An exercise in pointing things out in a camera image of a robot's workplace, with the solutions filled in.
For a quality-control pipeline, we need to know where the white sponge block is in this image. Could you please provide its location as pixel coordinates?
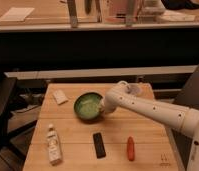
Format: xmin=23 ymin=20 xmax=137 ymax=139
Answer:
xmin=53 ymin=90 xmax=68 ymax=105

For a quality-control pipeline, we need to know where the black remote control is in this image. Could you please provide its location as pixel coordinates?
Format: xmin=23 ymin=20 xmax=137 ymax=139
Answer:
xmin=93 ymin=133 xmax=106 ymax=158

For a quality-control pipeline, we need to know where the green ceramic bowl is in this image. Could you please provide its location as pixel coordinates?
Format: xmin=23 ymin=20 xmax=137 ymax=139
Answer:
xmin=74 ymin=92 xmax=102 ymax=121

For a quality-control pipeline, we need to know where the white paper sheet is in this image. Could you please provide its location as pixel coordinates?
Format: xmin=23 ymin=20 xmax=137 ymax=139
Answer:
xmin=0 ymin=7 xmax=34 ymax=22

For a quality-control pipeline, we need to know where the white paper cup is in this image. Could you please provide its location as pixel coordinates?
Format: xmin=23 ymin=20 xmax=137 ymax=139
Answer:
xmin=126 ymin=84 xmax=141 ymax=95

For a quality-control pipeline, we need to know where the clear plastic bottle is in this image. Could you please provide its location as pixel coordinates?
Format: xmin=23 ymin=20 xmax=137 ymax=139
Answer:
xmin=47 ymin=124 xmax=62 ymax=165

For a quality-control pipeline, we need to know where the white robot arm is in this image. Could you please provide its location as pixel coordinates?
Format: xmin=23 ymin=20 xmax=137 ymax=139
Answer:
xmin=100 ymin=81 xmax=199 ymax=171

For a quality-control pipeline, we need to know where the orange carrot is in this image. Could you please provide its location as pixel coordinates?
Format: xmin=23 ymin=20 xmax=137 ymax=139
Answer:
xmin=127 ymin=136 xmax=135 ymax=161

